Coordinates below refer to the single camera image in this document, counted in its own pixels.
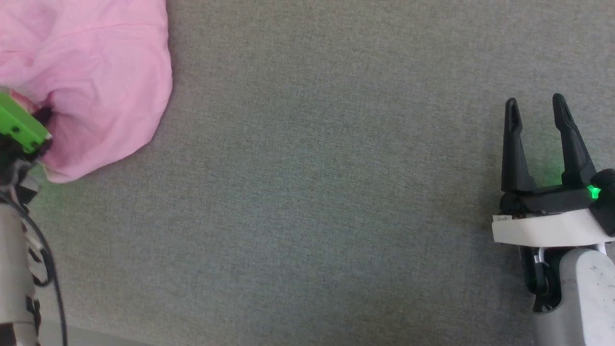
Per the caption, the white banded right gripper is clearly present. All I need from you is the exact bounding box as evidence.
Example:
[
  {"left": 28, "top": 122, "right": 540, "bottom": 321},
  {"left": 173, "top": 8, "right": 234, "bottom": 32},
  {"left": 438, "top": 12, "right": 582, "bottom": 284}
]
[{"left": 492, "top": 93, "right": 615, "bottom": 246}]

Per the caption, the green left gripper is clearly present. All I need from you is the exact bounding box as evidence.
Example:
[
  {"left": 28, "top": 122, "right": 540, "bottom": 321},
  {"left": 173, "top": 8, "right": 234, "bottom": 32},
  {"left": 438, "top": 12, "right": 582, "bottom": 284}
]
[{"left": 0, "top": 90, "right": 53, "bottom": 185}]

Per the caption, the pink garment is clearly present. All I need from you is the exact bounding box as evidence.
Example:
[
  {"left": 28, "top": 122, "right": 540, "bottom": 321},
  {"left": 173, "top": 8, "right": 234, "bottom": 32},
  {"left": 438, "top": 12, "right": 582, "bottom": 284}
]
[{"left": 0, "top": 0, "right": 173, "bottom": 184}]

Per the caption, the grey fabric sofa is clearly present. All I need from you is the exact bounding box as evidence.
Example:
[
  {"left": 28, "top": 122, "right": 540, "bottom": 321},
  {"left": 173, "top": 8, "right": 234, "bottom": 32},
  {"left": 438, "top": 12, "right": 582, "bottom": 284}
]
[{"left": 0, "top": 0, "right": 615, "bottom": 346}]

